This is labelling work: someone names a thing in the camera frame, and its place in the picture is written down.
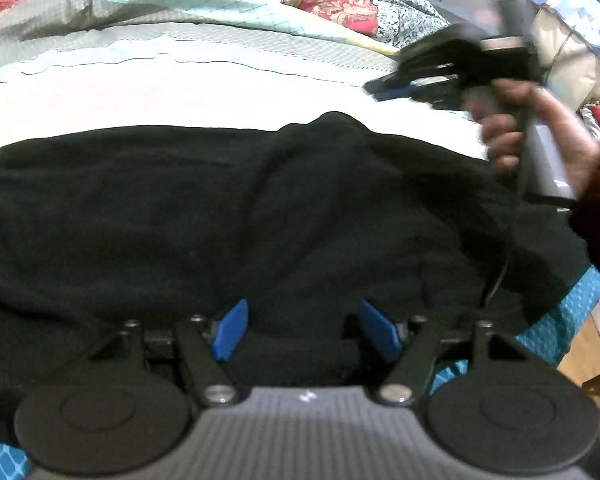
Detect black pants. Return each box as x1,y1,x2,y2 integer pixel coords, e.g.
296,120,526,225
0,111,593,441

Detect person's right hand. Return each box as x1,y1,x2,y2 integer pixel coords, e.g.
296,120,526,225
467,82,600,196

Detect printed patchwork bedspread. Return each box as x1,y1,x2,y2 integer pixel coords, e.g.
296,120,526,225
0,0,600,480

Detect white plastic bag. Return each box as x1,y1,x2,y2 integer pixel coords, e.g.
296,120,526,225
525,0,600,111

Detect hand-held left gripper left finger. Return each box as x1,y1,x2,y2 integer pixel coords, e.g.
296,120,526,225
87,299,251,407

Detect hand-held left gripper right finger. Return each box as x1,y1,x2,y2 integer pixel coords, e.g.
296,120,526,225
358,300,535,406

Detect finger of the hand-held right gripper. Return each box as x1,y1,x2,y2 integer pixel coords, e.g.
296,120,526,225
365,72,460,109

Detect grey patterned pillow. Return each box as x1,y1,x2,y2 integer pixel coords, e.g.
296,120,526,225
370,0,453,53

